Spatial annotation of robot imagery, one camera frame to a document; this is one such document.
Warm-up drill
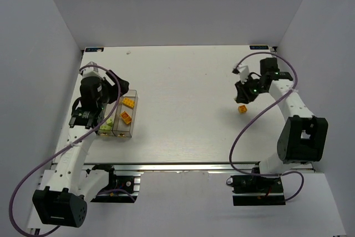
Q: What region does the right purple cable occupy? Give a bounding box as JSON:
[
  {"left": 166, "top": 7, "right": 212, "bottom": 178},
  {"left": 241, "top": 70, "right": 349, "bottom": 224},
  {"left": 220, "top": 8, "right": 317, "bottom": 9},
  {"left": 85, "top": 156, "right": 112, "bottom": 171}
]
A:
[{"left": 229, "top": 52, "right": 305, "bottom": 201}]

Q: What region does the orange and green lego stack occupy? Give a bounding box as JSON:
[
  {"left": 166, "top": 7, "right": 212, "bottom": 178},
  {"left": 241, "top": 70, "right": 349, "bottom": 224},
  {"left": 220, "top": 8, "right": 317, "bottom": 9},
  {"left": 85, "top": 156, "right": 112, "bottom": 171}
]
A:
[{"left": 121, "top": 97, "right": 135, "bottom": 109}]

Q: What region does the small orange lego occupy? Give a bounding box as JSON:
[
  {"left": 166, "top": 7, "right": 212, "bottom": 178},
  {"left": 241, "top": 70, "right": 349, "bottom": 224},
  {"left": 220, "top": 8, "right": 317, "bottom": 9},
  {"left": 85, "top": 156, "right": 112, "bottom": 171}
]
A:
[{"left": 238, "top": 105, "right": 248, "bottom": 114}]

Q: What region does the right blue table label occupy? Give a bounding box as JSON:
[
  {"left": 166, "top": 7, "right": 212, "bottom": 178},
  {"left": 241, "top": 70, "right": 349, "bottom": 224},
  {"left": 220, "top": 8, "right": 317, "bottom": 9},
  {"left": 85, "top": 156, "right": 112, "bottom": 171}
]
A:
[{"left": 249, "top": 45, "right": 269, "bottom": 50}]

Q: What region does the aluminium table rail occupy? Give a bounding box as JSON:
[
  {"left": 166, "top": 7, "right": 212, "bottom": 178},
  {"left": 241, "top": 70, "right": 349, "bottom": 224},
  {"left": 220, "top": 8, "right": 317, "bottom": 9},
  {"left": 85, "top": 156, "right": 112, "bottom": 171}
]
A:
[{"left": 51, "top": 160, "right": 314, "bottom": 174}]

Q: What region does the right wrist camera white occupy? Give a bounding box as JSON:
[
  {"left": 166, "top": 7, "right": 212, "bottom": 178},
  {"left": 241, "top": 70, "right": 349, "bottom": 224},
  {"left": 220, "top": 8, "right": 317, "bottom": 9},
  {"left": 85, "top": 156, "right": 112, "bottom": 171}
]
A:
[{"left": 232, "top": 65, "right": 250, "bottom": 84}]

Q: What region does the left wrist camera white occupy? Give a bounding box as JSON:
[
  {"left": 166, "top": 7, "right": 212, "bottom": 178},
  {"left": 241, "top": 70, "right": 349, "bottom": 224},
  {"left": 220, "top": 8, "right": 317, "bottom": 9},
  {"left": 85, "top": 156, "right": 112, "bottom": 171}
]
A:
[{"left": 79, "top": 62, "right": 104, "bottom": 80}]

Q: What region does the left blue table label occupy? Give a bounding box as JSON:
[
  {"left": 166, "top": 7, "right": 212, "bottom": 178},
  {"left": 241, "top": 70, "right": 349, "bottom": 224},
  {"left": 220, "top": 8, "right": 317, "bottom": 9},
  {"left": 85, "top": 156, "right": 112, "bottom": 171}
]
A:
[{"left": 85, "top": 47, "right": 104, "bottom": 53}]

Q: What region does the large orange lego brick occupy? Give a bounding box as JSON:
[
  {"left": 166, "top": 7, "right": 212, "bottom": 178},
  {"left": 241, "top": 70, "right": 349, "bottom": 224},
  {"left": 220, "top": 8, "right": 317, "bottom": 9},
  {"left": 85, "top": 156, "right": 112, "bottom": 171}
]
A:
[{"left": 120, "top": 111, "right": 132, "bottom": 125}]

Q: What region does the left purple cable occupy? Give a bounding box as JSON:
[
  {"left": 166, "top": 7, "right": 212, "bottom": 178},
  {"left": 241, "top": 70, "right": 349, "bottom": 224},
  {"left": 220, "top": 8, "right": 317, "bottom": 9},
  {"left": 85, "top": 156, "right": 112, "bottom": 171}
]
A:
[{"left": 8, "top": 64, "right": 137, "bottom": 237}]

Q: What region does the clear container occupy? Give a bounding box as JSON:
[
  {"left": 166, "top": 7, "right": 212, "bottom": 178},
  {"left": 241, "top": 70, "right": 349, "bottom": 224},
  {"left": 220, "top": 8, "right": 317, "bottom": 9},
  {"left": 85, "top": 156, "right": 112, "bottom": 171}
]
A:
[
  {"left": 98, "top": 104, "right": 119, "bottom": 137},
  {"left": 112, "top": 90, "right": 138, "bottom": 138}
]

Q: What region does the pale yellow small lego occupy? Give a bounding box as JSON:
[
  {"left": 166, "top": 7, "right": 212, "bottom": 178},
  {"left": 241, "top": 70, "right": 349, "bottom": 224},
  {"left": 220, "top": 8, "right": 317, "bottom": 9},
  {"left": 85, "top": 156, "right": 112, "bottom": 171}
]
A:
[{"left": 106, "top": 118, "right": 114, "bottom": 127}]

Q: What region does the right clear container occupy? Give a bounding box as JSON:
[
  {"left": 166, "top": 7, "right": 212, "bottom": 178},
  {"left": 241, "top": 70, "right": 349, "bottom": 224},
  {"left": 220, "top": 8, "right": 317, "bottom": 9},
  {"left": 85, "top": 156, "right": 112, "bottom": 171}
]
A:
[{"left": 112, "top": 90, "right": 138, "bottom": 138}]

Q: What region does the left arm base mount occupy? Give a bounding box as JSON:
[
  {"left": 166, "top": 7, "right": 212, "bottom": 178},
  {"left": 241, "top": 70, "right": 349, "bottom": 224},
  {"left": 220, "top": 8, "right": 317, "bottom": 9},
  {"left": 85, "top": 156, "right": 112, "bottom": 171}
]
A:
[{"left": 85, "top": 164, "right": 140, "bottom": 203}]

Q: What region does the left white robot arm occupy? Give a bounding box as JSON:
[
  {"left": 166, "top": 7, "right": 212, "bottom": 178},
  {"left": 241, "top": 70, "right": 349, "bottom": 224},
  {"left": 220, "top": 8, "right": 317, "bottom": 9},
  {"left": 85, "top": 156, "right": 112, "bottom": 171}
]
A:
[{"left": 32, "top": 65, "right": 129, "bottom": 228}]

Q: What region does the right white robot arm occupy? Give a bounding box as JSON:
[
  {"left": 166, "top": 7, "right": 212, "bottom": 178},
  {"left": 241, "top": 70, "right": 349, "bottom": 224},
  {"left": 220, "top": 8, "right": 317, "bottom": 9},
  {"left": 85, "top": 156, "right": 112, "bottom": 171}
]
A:
[{"left": 232, "top": 57, "right": 328, "bottom": 176}]

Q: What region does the middle clear container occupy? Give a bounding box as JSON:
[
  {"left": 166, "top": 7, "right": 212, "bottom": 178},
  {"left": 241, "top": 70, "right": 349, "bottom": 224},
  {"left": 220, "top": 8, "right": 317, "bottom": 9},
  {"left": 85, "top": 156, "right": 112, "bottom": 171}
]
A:
[{"left": 98, "top": 104, "right": 119, "bottom": 137}]

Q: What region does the blue table label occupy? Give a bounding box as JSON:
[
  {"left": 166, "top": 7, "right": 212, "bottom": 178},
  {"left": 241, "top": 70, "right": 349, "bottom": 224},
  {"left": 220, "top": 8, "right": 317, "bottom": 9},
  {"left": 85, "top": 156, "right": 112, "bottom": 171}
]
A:
[
  {"left": 85, "top": 47, "right": 104, "bottom": 53},
  {"left": 249, "top": 45, "right": 269, "bottom": 50}
]

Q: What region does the green and lime lego stack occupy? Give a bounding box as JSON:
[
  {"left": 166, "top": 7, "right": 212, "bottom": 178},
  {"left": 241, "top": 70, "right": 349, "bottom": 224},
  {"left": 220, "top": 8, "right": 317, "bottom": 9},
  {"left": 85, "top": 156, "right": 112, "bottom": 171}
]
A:
[{"left": 100, "top": 125, "right": 112, "bottom": 132}]

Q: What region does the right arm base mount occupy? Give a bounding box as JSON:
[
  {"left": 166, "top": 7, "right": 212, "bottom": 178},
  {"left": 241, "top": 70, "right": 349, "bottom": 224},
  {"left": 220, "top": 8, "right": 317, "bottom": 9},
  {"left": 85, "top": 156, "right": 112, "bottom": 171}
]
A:
[{"left": 226, "top": 175, "right": 286, "bottom": 206}]

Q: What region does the purple cable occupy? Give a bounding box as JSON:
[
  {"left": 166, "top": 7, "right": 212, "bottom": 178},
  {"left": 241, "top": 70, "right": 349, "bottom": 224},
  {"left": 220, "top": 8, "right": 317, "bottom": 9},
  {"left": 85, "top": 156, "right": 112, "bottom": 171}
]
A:
[
  {"left": 8, "top": 64, "right": 137, "bottom": 237},
  {"left": 229, "top": 52, "right": 305, "bottom": 201}
]

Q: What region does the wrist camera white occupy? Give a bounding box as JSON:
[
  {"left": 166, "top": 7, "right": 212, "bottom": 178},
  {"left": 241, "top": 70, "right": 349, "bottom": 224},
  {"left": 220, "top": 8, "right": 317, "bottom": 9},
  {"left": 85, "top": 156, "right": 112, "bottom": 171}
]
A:
[
  {"left": 232, "top": 65, "right": 250, "bottom": 84},
  {"left": 79, "top": 62, "right": 104, "bottom": 80}
]

